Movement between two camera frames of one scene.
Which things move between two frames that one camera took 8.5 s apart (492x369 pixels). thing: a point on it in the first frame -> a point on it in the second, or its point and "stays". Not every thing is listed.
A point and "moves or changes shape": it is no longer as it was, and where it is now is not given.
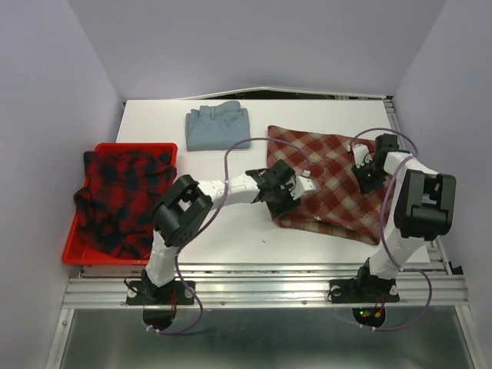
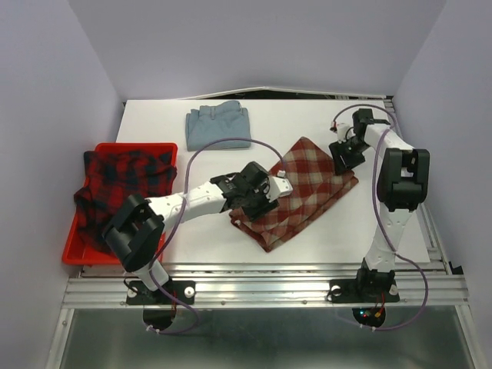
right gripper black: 365,187 -> 337,149
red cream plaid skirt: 337,204 moves or changes shape
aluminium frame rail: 422,286 stays
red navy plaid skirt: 118,201 stays
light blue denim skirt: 217,128 stays
